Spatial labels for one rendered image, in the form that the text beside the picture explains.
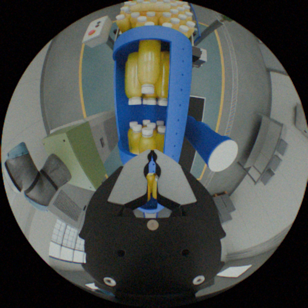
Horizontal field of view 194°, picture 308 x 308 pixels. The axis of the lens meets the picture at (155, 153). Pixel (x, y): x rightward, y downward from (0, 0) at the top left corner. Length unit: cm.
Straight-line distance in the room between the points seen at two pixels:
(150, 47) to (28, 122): 280
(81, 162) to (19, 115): 263
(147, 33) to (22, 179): 52
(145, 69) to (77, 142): 30
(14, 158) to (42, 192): 16
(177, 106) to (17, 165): 50
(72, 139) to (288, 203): 385
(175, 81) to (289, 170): 334
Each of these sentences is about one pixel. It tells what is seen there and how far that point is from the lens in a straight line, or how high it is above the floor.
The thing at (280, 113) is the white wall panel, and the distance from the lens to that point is 348.
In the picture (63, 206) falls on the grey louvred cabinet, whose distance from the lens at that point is 184.
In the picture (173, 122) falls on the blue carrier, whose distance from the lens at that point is 25.
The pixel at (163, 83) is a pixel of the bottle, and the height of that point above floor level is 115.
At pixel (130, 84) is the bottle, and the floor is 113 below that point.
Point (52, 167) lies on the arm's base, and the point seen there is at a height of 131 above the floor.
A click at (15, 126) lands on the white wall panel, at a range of 280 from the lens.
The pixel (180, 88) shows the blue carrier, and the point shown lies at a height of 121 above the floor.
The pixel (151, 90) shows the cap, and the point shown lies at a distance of 29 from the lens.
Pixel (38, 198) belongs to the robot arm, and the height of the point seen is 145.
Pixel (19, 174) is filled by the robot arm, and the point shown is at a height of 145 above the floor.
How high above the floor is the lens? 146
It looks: 57 degrees down
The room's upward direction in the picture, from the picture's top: 177 degrees clockwise
